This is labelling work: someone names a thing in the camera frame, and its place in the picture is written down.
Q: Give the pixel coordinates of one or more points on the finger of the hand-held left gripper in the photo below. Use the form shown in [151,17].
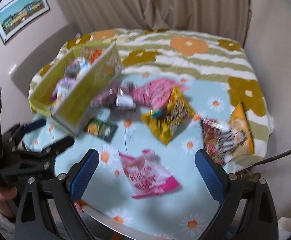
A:
[35,125]
[58,146]

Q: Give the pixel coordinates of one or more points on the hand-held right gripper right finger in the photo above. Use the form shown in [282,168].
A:
[210,176]

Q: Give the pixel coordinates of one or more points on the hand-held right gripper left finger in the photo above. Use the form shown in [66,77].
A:
[84,175]

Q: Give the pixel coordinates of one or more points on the purple snack packet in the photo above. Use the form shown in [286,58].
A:
[65,85]

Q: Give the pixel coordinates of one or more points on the green cardboard box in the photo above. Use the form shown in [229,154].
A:
[85,97]

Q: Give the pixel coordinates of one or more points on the blue white red snack packet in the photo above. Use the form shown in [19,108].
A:
[76,66]

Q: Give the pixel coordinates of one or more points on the cream and orange snack packet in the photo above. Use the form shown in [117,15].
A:
[95,55]

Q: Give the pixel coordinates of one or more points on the person's left hand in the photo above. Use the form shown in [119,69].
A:
[4,200]

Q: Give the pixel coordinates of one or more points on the dark striped snack packet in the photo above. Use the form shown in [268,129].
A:
[229,142]

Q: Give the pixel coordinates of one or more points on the brown paper bag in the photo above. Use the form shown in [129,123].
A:
[250,176]

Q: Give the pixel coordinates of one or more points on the small green snack packet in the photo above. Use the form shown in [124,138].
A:
[100,130]

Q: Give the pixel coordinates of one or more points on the light blue daisy tablecloth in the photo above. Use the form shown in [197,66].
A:
[160,210]

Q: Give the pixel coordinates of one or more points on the yellow cartoon snack packet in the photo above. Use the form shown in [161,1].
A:
[241,122]

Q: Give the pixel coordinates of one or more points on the yellow and black snack packet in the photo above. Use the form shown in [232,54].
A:
[170,122]

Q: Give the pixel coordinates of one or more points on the dark brown snack packet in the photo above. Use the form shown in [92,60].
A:
[105,96]

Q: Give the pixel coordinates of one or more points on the grey padded headboard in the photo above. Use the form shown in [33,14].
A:
[35,55]

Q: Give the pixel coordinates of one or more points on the black arc floor lamp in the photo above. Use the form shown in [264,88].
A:
[280,155]

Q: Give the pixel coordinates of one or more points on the black and white small packet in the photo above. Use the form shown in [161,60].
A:
[124,101]

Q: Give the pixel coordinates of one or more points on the cream white garment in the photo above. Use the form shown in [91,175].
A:
[289,227]

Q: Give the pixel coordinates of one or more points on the pink striped snack packet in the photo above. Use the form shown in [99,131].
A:
[153,92]

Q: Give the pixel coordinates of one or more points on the floral striped blanket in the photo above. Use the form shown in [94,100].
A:
[185,62]

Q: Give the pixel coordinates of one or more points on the beige pleated curtain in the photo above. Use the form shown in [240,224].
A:
[160,2]

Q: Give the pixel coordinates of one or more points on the framed wall poster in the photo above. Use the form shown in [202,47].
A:
[20,15]

